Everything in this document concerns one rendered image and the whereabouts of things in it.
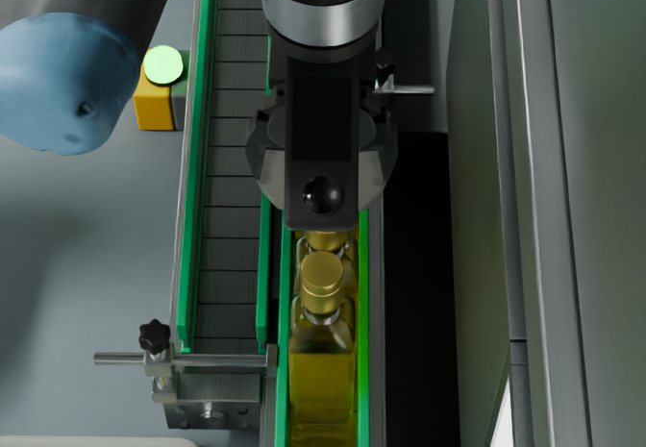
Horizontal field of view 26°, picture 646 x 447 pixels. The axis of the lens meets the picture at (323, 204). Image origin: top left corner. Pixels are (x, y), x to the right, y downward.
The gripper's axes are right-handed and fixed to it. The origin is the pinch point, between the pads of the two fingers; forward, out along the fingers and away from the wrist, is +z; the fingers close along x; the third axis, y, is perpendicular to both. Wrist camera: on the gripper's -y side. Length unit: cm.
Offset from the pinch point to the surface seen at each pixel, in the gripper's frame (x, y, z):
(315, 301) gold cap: 0.5, -1.7, 11.5
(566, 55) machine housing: -15.1, -0.2, -18.3
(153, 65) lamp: 20, 44, 40
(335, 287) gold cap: -1.1, -1.3, 9.9
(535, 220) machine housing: -13.1, -9.6, -14.1
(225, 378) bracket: 9.4, 3.3, 36.8
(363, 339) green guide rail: -3.8, 3.7, 28.8
